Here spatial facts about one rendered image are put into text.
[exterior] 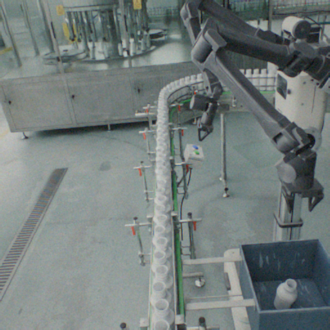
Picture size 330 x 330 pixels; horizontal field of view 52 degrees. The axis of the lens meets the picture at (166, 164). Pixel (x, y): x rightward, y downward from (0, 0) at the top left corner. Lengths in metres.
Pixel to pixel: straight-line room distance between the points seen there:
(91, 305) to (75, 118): 3.08
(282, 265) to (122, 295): 1.33
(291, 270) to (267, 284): 0.12
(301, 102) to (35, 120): 4.19
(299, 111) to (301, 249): 0.57
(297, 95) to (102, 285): 1.85
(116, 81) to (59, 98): 0.83
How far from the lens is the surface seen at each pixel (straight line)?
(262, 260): 1.47
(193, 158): 1.67
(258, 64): 6.82
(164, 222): 1.18
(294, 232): 1.99
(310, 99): 1.55
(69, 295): 2.65
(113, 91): 4.77
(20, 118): 5.26
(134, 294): 2.51
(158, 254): 1.07
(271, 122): 1.02
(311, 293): 1.56
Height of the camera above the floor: 1.89
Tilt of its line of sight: 29 degrees down
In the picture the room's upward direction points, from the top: 6 degrees counter-clockwise
